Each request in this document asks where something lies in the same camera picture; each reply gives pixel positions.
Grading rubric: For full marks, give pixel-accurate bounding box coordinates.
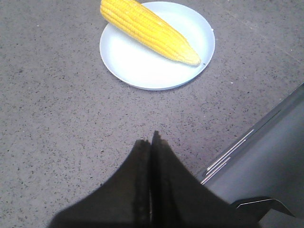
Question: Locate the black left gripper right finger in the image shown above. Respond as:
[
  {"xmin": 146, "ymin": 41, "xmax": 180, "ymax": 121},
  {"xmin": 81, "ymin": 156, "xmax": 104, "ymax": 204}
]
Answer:
[{"xmin": 151, "ymin": 131, "xmax": 260, "ymax": 228}]

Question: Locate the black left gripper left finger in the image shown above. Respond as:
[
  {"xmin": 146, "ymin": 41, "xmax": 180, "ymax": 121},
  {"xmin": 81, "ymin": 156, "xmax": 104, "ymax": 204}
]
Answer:
[{"xmin": 49, "ymin": 140, "xmax": 151, "ymax": 228}]

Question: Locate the light blue round plate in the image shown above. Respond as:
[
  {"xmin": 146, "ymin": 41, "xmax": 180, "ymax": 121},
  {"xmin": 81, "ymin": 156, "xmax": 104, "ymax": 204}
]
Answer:
[{"xmin": 99, "ymin": 0, "xmax": 215, "ymax": 90}]

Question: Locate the yellow corn cob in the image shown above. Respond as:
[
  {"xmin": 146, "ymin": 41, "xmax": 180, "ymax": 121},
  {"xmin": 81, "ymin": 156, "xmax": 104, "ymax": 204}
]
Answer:
[{"xmin": 100, "ymin": 0, "xmax": 201, "ymax": 66}]

